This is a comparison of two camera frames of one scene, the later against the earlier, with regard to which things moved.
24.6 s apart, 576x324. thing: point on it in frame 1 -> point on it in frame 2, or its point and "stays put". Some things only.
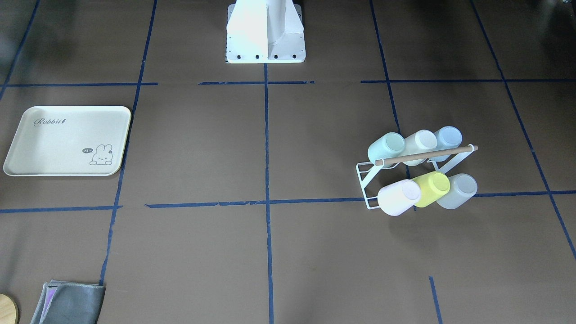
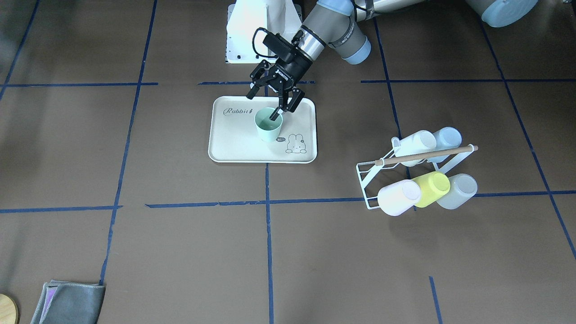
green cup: [391, 145] -> [268, 130]
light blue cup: [447, 137] stays put
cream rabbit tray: [69, 141] -> [234, 137]
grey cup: [462, 187] stays put
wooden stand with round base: [9, 312] stays put
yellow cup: [433, 186] stays put
